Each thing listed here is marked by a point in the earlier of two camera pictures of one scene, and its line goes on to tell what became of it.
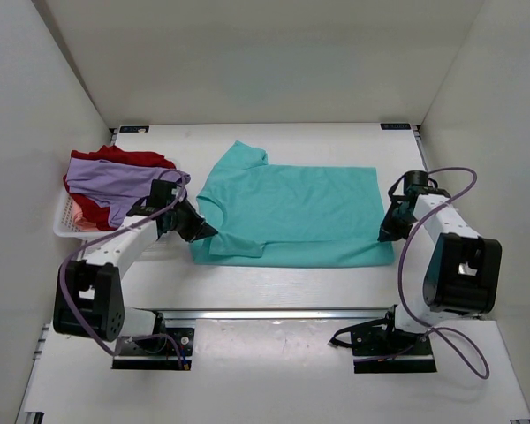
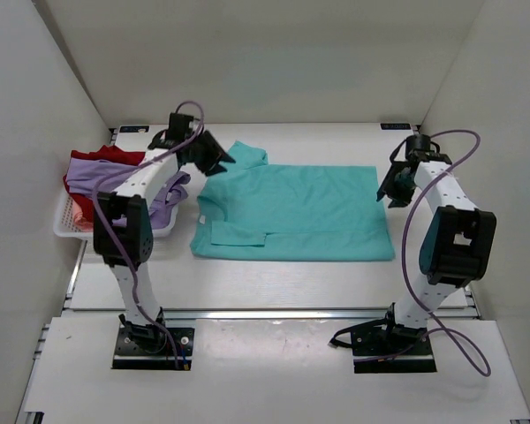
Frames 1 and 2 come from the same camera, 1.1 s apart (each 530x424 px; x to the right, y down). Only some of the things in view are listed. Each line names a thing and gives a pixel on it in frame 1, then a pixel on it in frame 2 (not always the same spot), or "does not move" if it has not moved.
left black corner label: x=133 y=128 does not move
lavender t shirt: x=120 y=185 does not move
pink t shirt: x=84 y=223 does not move
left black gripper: x=198 y=228 to x=210 y=167
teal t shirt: x=268 y=215 does not move
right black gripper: x=388 y=231 to x=399 y=199
